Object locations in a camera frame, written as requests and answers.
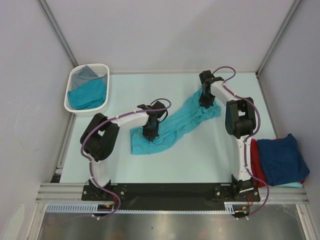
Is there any light teal polo shirt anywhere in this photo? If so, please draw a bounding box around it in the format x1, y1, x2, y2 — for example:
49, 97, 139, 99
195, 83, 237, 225
130, 89, 221, 155

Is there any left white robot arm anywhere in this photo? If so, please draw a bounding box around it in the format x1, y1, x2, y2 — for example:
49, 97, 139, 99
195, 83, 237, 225
80, 98, 170, 200

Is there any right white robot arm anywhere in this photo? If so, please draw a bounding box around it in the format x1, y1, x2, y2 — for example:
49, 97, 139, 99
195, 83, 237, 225
199, 70, 257, 201

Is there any teal shirt in basket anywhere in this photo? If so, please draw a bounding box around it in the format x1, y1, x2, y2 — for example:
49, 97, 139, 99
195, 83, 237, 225
67, 78, 107, 110

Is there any white plastic laundry basket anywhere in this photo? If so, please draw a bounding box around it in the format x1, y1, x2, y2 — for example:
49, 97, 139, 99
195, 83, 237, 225
64, 63, 110, 116

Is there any grey shirt in basket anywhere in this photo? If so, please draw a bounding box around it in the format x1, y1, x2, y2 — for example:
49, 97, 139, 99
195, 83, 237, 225
71, 65, 99, 90

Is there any red folded shirt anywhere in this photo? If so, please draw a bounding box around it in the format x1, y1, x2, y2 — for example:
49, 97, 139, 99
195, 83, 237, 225
250, 138, 304, 188

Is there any navy blue folded shirt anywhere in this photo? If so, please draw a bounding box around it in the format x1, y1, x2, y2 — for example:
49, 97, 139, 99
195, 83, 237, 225
256, 133, 310, 186

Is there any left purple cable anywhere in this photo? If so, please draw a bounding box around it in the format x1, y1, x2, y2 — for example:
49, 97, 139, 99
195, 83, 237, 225
81, 97, 172, 221

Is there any white slotted cable duct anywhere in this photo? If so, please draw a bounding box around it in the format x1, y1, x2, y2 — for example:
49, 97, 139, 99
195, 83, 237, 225
46, 202, 249, 215

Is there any aluminium frame rail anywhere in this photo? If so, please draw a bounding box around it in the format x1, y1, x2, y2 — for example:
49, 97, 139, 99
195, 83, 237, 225
35, 183, 309, 204

